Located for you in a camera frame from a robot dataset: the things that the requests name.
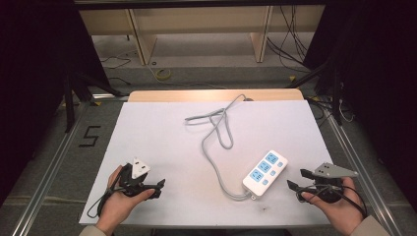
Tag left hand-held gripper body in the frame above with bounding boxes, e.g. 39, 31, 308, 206
118, 157, 155, 199

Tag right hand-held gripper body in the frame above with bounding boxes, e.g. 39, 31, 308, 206
308, 162, 360, 205

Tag person's left hand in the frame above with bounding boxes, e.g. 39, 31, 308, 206
94, 165, 156, 232

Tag person's right hand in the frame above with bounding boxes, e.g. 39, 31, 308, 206
300, 176, 366, 236

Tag white power strip blue sockets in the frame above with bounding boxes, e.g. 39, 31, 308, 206
241, 149, 289, 198

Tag white board sheet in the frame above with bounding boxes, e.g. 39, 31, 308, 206
78, 99, 334, 228

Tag black tripod stand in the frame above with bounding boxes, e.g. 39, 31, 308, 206
287, 58, 346, 127
62, 72, 130, 134

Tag wooden table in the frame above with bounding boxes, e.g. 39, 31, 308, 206
127, 88, 305, 103

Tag black curtain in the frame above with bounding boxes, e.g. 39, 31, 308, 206
302, 0, 417, 195
0, 0, 111, 207

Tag wooden shelf unit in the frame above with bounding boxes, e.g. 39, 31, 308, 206
78, 4, 327, 67

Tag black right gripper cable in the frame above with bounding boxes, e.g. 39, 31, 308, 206
295, 184, 369, 220

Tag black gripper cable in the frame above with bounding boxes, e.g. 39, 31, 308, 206
86, 181, 130, 219
295, 184, 369, 220

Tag aluminium floor rail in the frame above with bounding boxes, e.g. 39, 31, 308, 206
322, 106, 405, 236
11, 100, 90, 236

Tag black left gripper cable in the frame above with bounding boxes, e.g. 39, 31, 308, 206
86, 181, 130, 219

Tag grey power strip cable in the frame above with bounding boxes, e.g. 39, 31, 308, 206
184, 93, 254, 202

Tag white thin cable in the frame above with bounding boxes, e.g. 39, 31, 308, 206
338, 97, 356, 124

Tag thin black floor cable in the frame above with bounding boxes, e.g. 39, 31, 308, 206
99, 48, 137, 87

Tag bundle of black cables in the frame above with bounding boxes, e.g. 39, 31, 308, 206
266, 5, 312, 74

